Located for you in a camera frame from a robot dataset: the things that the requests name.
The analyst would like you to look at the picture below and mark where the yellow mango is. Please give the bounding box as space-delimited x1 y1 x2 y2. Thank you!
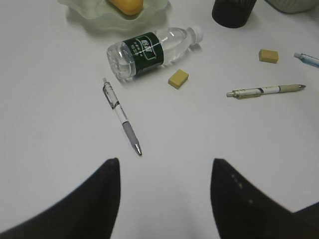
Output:
109 0 144 15

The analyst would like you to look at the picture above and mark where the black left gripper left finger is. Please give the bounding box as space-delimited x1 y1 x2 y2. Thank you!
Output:
0 158 121 239

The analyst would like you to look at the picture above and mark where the black mesh pen holder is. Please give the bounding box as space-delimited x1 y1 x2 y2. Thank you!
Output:
212 0 256 28

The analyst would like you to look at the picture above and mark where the yellow eraser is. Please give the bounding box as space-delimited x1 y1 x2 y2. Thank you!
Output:
168 69 189 89
259 49 279 64

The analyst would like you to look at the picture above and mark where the grey grip pen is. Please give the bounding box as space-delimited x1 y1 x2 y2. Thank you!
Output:
103 78 142 156

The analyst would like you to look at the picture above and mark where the pale green wavy glass plate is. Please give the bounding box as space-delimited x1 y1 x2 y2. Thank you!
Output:
58 0 168 32

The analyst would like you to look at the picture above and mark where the clear water bottle green label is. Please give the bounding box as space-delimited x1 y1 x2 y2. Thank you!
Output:
106 26 203 80

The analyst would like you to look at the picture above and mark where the beige grip pen middle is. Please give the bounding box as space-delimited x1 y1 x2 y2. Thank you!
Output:
226 84 306 100

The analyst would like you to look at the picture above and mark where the yellow eraser left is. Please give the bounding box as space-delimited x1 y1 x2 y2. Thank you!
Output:
168 69 189 89

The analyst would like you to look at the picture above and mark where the yellow eraser middle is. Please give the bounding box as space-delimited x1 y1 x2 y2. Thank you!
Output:
259 49 279 64

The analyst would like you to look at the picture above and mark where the blue clip pen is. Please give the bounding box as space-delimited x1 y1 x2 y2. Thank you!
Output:
294 53 319 68

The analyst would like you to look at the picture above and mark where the pale green plastic basket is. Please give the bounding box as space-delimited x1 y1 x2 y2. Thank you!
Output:
265 0 319 14

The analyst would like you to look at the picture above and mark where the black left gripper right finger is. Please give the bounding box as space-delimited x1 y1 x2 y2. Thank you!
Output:
210 158 319 239

